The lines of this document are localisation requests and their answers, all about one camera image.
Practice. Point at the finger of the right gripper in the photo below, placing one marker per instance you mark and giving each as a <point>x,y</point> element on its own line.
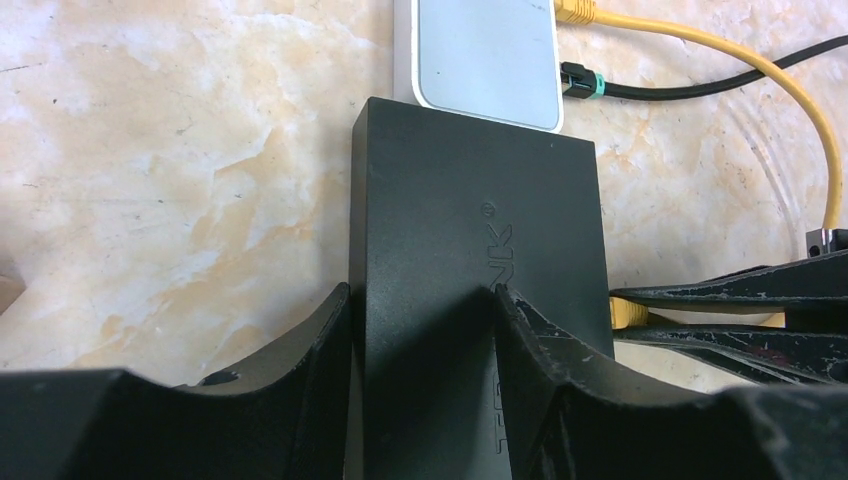
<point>763,289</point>
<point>759,354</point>

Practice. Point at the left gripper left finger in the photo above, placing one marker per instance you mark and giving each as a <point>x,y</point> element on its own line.
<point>279,413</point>

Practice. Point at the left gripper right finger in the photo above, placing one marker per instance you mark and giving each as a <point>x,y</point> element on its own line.
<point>572,412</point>

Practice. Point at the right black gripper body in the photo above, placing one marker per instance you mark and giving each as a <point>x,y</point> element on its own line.
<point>828,248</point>

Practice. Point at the black network switch box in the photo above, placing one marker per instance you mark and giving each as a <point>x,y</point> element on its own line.
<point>445,207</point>

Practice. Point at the grey card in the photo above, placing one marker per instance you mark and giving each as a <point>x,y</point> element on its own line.
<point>494,60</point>

